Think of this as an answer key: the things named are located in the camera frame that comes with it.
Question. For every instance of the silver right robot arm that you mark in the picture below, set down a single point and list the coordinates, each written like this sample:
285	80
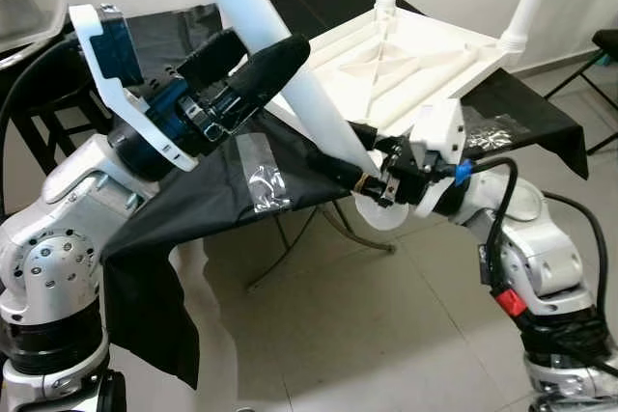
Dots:
541	248

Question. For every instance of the white plastic table top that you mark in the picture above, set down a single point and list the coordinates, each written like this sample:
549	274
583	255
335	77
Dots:
425	55

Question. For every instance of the black round stool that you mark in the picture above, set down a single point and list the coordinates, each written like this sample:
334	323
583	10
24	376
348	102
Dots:
48	108

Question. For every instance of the black table cloth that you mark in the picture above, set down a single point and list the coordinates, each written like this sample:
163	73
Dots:
193	200

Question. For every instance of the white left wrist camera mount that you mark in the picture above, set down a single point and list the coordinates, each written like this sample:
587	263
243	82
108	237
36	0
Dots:
97	55

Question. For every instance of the clear tape cross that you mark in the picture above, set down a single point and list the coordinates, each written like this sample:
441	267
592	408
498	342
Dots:
494	130

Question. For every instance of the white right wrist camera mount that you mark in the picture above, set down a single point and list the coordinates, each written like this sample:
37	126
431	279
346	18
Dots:
439	127

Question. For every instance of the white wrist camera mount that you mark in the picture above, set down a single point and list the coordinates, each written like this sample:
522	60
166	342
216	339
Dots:
97	55
439	127

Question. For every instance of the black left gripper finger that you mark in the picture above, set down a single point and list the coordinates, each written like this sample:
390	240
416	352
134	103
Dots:
214	57
275	65

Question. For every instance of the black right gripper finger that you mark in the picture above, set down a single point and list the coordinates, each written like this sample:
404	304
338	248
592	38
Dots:
367	135
350	178

